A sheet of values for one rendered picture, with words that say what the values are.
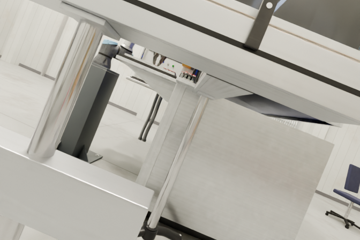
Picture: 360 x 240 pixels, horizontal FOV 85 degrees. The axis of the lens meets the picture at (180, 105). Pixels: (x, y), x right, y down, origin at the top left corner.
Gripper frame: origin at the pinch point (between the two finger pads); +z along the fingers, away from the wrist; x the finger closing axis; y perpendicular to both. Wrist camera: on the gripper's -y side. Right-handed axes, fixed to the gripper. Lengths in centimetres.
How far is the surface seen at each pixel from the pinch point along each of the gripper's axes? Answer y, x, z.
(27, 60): -412, -430, 70
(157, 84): 5.0, 6.7, 12.7
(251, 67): 97, 36, 8
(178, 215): 15, 50, 80
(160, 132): 14.8, 21.1, 38.1
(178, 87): 14.9, 20.6, 9.4
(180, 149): 36, 35, 39
